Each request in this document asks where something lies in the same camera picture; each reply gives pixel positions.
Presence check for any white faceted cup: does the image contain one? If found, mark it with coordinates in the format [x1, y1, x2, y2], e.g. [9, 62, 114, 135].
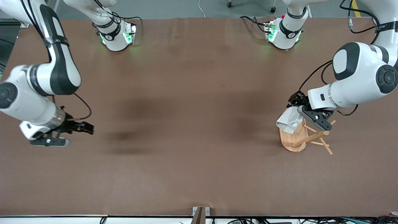
[276, 107, 304, 134]

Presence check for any wooden cup rack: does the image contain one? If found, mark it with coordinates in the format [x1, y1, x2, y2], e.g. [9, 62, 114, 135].
[279, 119, 336, 155]

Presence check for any grey connector box green light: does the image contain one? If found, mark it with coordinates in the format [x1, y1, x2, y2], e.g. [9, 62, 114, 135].
[264, 20, 278, 43]
[123, 22, 137, 44]

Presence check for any brown paper table cover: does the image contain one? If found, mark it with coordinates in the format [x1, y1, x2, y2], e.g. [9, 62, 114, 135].
[0, 17, 398, 217]

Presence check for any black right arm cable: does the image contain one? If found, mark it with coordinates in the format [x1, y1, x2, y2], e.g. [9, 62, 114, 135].
[19, 0, 93, 122]

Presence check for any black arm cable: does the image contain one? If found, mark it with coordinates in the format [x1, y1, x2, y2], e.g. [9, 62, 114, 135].
[19, 0, 93, 122]
[298, 0, 385, 116]

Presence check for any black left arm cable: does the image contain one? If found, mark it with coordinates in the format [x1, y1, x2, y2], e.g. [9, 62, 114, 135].
[298, 0, 385, 116]

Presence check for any black base cable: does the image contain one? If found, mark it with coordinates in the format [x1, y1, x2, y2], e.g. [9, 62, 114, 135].
[117, 15, 142, 31]
[239, 15, 268, 33]

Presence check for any aluminium frame post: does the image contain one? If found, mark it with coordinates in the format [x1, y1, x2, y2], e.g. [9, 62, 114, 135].
[0, 18, 30, 28]

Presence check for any tangled black cable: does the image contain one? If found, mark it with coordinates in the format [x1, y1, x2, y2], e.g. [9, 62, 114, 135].
[227, 217, 293, 224]

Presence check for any teal cable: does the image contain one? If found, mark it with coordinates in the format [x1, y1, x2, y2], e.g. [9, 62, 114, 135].
[337, 217, 378, 224]

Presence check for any metal bracket with brown post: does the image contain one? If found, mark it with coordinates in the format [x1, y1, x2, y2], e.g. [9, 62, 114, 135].
[192, 206, 211, 224]

